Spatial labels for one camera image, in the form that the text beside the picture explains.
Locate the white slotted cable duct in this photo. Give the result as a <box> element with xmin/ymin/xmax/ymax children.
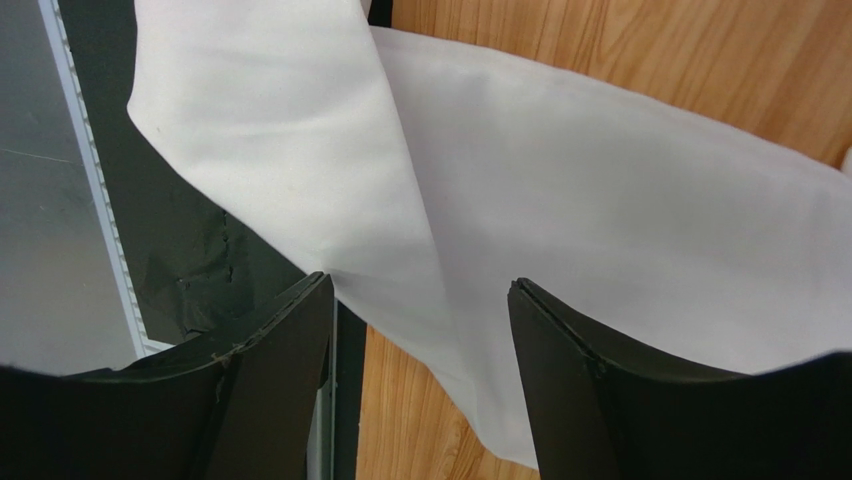
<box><xmin>37</xmin><ymin>0</ymin><xmax>172</xmax><ymax>358</ymax></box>

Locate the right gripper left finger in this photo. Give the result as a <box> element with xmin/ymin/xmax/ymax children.
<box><xmin>1</xmin><ymin>272</ymin><xmax>335</xmax><ymax>479</ymax></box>

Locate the white long sleeve shirt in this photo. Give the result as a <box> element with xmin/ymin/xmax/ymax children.
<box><xmin>128</xmin><ymin>1</ymin><xmax>851</xmax><ymax>468</ymax></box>

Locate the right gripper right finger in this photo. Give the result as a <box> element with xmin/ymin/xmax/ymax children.
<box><xmin>507</xmin><ymin>278</ymin><xmax>851</xmax><ymax>479</ymax></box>

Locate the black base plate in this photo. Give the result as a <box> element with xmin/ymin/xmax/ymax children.
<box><xmin>58</xmin><ymin>0</ymin><xmax>369</xmax><ymax>480</ymax></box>

